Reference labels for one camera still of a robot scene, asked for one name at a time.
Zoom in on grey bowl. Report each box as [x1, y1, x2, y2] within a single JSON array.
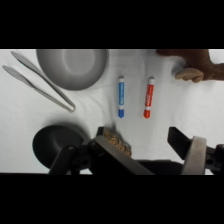
[[35, 49, 110, 91]]

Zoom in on brown woven object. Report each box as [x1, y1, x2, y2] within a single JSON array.
[[101, 128, 133, 158]]

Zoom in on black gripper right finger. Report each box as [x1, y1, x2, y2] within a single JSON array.
[[167, 126, 224, 176]]

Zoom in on red marker pen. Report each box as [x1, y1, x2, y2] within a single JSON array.
[[143, 76, 156, 120]]

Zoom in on brown plush toy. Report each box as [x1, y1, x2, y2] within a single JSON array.
[[156, 49, 224, 84]]

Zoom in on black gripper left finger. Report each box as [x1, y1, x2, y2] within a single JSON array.
[[49, 126, 155, 176]]

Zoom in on metal tongs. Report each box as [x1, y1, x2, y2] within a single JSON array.
[[2, 50, 77, 114]]

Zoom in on black round dish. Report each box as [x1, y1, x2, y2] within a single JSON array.
[[31, 124, 90, 170]]

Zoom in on blue marker pen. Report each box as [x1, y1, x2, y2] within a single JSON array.
[[117, 76, 126, 119]]

